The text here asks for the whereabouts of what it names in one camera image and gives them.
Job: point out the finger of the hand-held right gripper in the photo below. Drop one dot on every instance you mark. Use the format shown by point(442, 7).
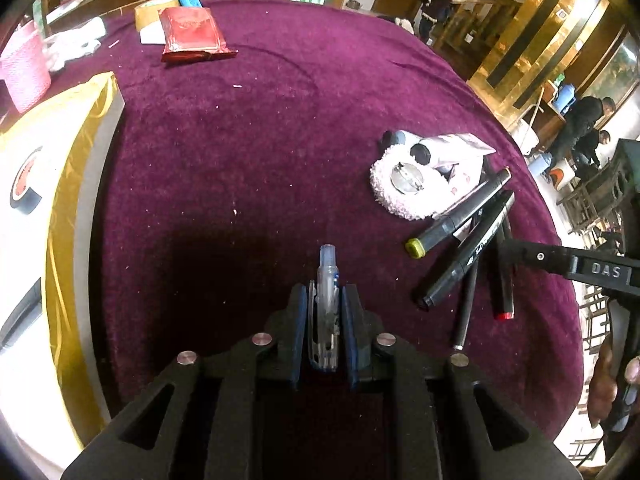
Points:
point(540, 257)

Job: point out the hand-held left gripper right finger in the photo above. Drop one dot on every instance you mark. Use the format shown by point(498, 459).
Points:
point(349, 345)

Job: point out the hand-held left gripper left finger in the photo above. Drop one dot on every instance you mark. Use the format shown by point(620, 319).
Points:
point(299, 340)

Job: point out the clear plastic pen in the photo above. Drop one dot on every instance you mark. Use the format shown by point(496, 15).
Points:
point(325, 300)

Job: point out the black marker red end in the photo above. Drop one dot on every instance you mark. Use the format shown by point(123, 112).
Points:
point(502, 290)

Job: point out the black marker white print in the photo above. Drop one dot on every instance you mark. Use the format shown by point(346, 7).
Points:
point(465, 260)

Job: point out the black marker olive end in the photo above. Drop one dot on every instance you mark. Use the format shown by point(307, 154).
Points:
point(450, 222)

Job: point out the fluffy pink round mirror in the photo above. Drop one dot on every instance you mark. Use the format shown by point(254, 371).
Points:
point(400, 195)

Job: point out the gold edged white tray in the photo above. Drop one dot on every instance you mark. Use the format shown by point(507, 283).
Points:
point(75, 125)

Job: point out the person's right hand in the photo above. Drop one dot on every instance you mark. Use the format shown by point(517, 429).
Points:
point(602, 380)

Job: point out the white orange bag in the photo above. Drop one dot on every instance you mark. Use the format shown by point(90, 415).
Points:
point(562, 176)

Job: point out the carved wooden chair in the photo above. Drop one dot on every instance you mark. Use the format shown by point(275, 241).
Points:
point(605, 185)

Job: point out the blue water bottle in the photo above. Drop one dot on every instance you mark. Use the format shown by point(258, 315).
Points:
point(540, 165)
point(565, 97)

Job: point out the thin black pen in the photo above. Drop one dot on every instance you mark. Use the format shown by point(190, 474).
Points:
point(462, 315)

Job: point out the white pink printed tube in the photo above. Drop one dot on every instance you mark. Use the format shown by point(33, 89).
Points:
point(460, 147)

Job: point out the wooden stair railing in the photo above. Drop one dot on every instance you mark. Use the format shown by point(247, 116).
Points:
point(475, 22)

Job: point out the black electrical tape roll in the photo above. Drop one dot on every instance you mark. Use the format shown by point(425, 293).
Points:
point(26, 175)

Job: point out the red foil packet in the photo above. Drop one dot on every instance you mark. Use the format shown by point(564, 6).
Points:
point(192, 32)

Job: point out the small white box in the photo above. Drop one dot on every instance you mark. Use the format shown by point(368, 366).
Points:
point(150, 36)

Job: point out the tan packing tape roll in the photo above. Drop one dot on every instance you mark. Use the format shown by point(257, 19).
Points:
point(145, 14)

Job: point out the white cotton gloves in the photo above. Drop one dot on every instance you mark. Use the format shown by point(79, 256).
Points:
point(75, 42)

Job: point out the bottle in pink knitted sleeve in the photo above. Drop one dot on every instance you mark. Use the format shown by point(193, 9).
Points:
point(22, 75)

